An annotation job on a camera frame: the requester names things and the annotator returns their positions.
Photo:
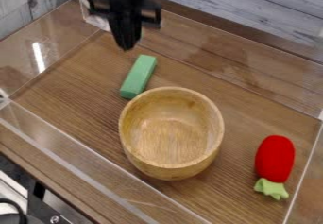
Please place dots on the clear acrylic corner bracket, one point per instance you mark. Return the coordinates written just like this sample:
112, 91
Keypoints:
92, 19

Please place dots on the brown wooden bowl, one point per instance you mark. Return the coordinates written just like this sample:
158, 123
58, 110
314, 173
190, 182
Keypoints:
171, 130

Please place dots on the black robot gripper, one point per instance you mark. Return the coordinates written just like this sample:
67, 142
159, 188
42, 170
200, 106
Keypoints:
126, 25

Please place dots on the black metal table bracket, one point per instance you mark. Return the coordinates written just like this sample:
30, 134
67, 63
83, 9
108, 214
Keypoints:
39, 209

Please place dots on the green rectangular block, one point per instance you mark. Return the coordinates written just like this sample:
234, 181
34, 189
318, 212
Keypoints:
138, 76

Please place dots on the red plush strawberry toy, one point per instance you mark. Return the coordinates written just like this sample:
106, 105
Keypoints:
274, 163

